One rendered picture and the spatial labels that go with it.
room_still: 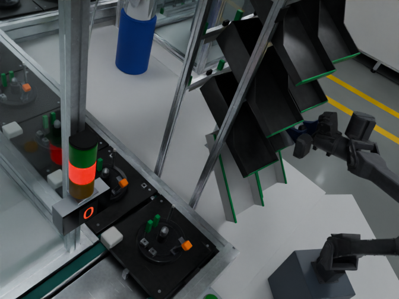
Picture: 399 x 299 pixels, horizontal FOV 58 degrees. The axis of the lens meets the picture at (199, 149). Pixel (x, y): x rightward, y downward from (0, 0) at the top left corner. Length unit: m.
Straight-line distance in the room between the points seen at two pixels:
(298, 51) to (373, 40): 3.90
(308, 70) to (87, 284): 0.78
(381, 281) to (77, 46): 1.28
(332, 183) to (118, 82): 1.94
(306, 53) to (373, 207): 2.34
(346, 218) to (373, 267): 0.21
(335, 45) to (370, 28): 3.72
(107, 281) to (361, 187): 2.45
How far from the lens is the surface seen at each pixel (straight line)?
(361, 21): 4.72
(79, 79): 0.61
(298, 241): 1.39
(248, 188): 1.20
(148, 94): 1.68
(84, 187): 0.75
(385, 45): 4.75
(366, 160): 0.94
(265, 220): 1.38
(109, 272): 1.08
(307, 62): 0.87
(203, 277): 1.08
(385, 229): 3.03
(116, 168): 1.18
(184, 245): 0.97
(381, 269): 1.54
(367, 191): 3.19
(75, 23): 0.54
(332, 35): 1.02
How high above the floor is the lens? 1.91
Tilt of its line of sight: 45 degrees down
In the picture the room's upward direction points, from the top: 21 degrees clockwise
